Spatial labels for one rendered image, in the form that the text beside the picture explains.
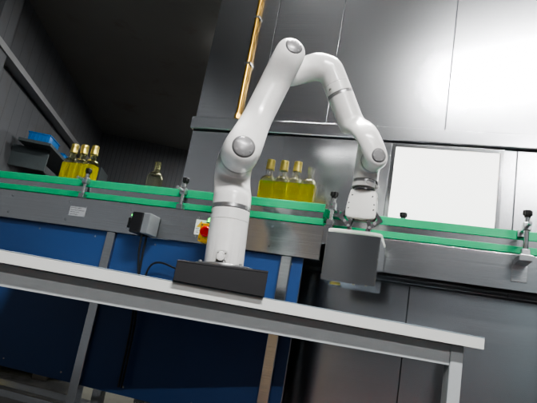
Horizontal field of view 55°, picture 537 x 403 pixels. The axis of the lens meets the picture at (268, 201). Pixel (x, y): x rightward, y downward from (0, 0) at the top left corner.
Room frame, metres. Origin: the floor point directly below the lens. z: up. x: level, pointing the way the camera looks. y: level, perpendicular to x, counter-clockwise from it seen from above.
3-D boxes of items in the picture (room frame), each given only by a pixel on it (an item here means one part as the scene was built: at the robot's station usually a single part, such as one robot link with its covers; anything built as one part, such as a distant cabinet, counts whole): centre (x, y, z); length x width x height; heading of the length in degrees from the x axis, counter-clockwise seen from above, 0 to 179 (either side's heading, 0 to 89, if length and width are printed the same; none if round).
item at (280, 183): (2.03, -0.04, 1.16); 0.06 x 0.06 x 0.21; 73
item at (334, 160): (2.04, -0.45, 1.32); 0.90 x 0.03 x 0.34; 72
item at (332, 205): (1.84, -0.24, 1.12); 0.17 x 0.03 x 0.12; 162
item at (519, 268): (1.64, -0.85, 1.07); 0.17 x 0.05 x 0.23; 162
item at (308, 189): (2.00, -0.15, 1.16); 0.06 x 0.06 x 0.21; 72
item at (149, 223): (1.99, 0.46, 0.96); 0.08 x 0.08 x 0.08; 72
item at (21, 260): (2.23, 0.16, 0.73); 1.58 x 1.52 x 0.04; 95
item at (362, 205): (1.67, -0.31, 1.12); 0.10 x 0.07 x 0.11; 71
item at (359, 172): (1.66, -0.31, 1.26); 0.09 x 0.08 x 0.13; 6
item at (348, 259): (1.73, -0.33, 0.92); 0.27 x 0.17 x 0.15; 162
